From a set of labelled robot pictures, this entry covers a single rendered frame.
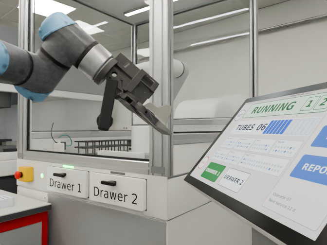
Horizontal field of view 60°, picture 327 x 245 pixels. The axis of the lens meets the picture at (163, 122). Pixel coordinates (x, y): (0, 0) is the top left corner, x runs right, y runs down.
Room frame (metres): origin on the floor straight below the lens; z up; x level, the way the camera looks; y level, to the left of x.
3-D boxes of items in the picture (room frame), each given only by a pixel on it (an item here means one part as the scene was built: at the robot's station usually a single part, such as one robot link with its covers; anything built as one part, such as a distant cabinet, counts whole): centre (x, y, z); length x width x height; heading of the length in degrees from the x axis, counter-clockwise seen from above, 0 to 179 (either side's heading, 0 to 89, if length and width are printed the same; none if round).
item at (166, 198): (1.64, 0.11, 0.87); 1.02 x 0.95 x 0.14; 53
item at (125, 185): (1.09, 0.18, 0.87); 0.29 x 0.02 x 0.11; 53
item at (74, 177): (1.27, 0.43, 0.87); 0.29 x 0.02 x 0.11; 53
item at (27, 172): (1.46, 0.71, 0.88); 0.07 x 0.05 x 0.07; 53
